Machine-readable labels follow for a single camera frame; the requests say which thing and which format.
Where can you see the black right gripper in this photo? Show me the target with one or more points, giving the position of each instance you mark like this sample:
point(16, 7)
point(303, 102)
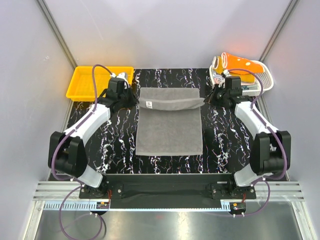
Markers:
point(210, 99)

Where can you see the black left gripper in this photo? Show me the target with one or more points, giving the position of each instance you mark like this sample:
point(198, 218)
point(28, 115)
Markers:
point(133, 101)

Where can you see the brown yellow bear towel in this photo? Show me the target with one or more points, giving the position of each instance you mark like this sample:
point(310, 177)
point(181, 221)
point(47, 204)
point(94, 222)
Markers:
point(218, 69)

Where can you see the orange white patterned towel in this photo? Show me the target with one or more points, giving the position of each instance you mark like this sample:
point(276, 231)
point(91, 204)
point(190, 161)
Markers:
point(235, 64)

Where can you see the grey towel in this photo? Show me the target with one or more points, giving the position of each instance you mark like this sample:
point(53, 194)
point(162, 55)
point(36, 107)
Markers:
point(169, 122)

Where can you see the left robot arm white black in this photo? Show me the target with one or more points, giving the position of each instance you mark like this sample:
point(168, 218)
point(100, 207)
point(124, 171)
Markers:
point(67, 153)

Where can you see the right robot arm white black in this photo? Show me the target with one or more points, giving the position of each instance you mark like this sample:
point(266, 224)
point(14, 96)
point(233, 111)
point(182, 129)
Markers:
point(270, 153)

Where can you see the patterned folded towel in basket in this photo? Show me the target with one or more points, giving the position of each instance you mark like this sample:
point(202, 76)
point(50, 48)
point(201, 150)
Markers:
point(250, 87)

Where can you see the yellow plastic bin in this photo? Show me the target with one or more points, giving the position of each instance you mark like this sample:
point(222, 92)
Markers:
point(81, 88)

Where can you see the white perforated plastic basket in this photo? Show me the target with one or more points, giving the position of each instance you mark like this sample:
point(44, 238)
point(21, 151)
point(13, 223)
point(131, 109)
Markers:
point(266, 80)

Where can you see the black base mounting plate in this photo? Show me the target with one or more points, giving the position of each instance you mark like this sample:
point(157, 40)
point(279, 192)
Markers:
point(170, 202)

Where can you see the left small electronics board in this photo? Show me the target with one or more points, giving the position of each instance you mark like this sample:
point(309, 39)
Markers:
point(103, 205)

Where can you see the small electronics board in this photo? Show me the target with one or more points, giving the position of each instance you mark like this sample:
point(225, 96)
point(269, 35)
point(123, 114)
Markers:
point(238, 207)
point(103, 205)

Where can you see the right small electronics board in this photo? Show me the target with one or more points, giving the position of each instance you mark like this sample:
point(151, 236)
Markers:
point(238, 207)

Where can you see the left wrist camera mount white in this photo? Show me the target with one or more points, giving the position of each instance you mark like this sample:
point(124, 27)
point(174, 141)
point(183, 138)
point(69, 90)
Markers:
point(123, 76)

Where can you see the aluminium frame rail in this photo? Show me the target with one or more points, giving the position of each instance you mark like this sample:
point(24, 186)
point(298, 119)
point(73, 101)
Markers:
point(278, 191)

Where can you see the white slotted cable duct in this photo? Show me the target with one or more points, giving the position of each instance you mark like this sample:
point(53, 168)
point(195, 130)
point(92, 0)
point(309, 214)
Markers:
point(71, 205)

